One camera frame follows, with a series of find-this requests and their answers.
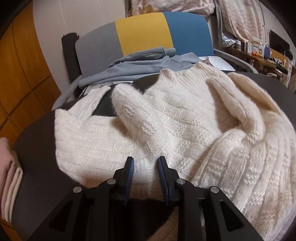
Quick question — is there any cream knit sweater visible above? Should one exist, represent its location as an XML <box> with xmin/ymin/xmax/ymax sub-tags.
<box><xmin>55</xmin><ymin>62</ymin><xmax>295</xmax><ymax>240</ymax></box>

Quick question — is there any folded cream cloth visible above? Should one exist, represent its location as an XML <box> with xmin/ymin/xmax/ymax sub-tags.
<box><xmin>4</xmin><ymin>162</ymin><xmax>23</xmax><ymax>223</ymax></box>

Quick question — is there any folded pink cloth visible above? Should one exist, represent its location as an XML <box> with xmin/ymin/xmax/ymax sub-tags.
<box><xmin>0</xmin><ymin>138</ymin><xmax>16</xmax><ymax>219</ymax></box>

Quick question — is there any wooden wardrobe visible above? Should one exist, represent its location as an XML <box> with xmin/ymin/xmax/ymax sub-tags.
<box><xmin>1</xmin><ymin>3</ymin><xmax>61</xmax><ymax>146</ymax></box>

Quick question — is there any white printed seat cushion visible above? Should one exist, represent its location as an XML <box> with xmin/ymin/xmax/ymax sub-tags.
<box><xmin>83</xmin><ymin>55</ymin><xmax>235</xmax><ymax>95</ymax></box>

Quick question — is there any grey blue garment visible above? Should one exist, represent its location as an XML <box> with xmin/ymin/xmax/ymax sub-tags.
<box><xmin>78</xmin><ymin>47</ymin><xmax>201</xmax><ymax>88</ymax></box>

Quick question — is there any wooden desk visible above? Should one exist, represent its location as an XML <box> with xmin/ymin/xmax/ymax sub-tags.
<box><xmin>225</xmin><ymin>48</ymin><xmax>292</xmax><ymax>80</ymax></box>

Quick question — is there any black rolled mat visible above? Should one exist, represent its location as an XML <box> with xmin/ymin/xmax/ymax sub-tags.
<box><xmin>61</xmin><ymin>33</ymin><xmax>81</xmax><ymax>83</ymax></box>

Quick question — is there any grey yellow blue chair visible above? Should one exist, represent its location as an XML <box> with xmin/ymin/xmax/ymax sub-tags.
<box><xmin>52</xmin><ymin>12</ymin><xmax>257</xmax><ymax>109</ymax></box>

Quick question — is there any black monitor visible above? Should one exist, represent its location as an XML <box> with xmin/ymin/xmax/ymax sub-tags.
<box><xmin>269</xmin><ymin>30</ymin><xmax>290</xmax><ymax>54</ymax></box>

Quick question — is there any pink patterned curtain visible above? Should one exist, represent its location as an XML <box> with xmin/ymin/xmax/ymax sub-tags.
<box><xmin>127</xmin><ymin>0</ymin><xmax>265</xmax><ymax>41</ymax></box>

